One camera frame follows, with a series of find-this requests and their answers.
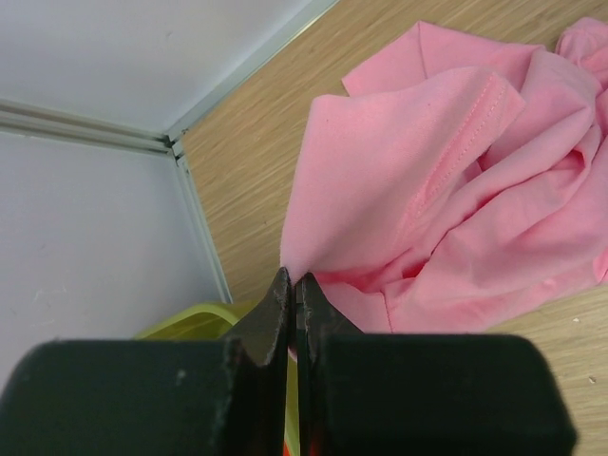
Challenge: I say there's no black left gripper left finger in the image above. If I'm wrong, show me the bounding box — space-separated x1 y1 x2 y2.
1 271 291 455

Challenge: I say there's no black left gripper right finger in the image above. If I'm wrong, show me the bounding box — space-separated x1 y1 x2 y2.
294 275 578 455

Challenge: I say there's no pink t shirt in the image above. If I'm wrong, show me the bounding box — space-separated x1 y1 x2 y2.
280 18 607 333

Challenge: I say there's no olive green plastic bin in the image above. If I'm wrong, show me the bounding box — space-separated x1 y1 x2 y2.
136 300 300 455

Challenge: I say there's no white paper scraps left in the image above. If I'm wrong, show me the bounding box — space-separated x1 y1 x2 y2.
572 317 598 385

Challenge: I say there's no aluminium frame post left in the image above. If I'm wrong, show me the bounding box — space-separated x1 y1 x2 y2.
1 99 233 302

